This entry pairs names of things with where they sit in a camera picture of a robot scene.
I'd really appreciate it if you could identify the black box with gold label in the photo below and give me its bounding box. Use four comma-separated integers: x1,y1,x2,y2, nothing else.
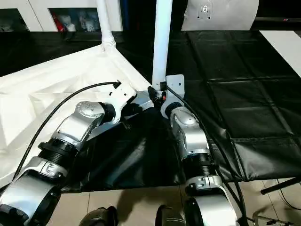
122,0,188,32

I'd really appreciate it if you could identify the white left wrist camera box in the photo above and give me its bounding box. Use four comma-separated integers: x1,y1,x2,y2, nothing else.
108,81,137,125

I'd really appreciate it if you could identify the white glass door cabinet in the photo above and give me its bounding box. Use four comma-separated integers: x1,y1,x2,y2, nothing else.
0,0,125,33

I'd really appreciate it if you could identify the white plastic table top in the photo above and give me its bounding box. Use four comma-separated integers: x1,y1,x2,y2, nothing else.
0,43,163,189

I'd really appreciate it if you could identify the black metal stand bar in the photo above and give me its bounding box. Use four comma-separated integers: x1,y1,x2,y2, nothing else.
261,176,301,195

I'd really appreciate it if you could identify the black work mat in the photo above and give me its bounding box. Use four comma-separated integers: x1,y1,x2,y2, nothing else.
0,29,301,193

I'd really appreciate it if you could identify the white plastic table leg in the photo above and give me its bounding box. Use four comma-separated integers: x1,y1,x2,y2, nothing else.
96,0,117,52
151,0,174,87

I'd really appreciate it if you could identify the thin floor cable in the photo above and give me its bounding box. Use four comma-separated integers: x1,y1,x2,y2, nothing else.
277,178,301,210

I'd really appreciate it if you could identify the thin grey tripod stand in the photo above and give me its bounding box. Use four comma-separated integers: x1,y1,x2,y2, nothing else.
253,207,295,226

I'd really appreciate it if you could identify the grey left robot foot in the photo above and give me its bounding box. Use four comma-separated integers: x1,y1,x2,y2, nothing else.
81,206,119,226

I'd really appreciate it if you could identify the flat white board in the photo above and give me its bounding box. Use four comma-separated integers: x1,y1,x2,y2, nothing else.
258,30,301,78

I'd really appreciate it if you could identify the black monitor with red logo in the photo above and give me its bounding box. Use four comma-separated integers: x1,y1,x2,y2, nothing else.
255,16,301,24

